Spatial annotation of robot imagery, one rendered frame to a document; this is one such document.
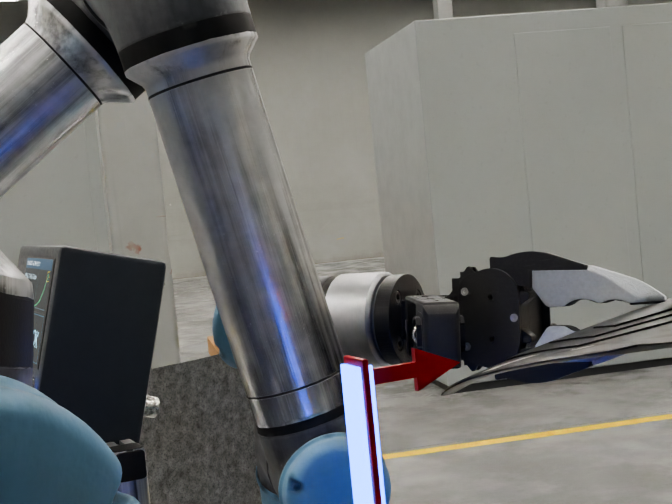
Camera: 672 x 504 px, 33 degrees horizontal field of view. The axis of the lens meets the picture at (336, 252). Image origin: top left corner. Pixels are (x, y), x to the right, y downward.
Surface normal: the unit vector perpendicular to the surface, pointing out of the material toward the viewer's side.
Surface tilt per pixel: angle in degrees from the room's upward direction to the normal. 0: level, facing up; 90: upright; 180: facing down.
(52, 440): 98
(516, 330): 84
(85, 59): 126
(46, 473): 98
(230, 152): 89
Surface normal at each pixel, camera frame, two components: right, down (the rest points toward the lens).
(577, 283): -0.49, -0.02
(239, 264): -0.26, 0.18
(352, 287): -0.38, -0.71
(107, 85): -0.04, 0.91
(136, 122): 0.18, 0.04
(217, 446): 0.73, -0.04
